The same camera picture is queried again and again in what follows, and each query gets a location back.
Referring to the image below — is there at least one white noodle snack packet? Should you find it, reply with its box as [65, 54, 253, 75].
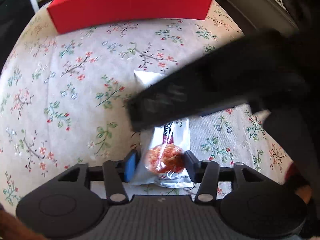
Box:
[128, 69, 196, 189]

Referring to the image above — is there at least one floral cushion cover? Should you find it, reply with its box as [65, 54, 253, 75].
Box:
[0, 0, 296, 205]

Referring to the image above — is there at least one red cardboard box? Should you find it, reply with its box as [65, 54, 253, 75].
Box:
[47, 0, 212, 34]

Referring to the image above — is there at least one black glossy side table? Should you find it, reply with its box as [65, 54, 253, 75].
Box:
[1, 0, 39, 68]

